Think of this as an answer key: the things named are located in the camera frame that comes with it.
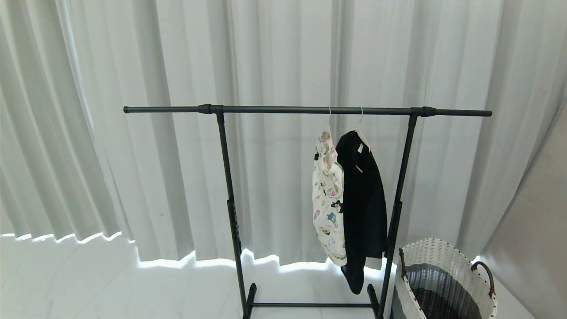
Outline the white laundry basket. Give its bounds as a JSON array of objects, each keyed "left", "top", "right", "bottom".
[{"left": 392, "top": 238, "right": 498, "bottom": 319}]

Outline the black clothes rack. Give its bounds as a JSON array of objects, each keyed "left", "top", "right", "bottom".
[{"left": 123, "top": 104, "right": 492, "bottom": 319}]

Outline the white curtain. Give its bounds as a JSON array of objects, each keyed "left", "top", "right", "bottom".
[{"left": 0, "top": 0, "right": 567, "bottom": 272}]

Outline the cream printed garment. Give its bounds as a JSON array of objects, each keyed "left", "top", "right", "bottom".
[{"left": 312, "top": 131, "right": 347, "bottom": 267}]

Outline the black t-shirt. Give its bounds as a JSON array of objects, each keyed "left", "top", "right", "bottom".
[{"left": 335, "top": 130, "right": 388, "bottom": 295}]

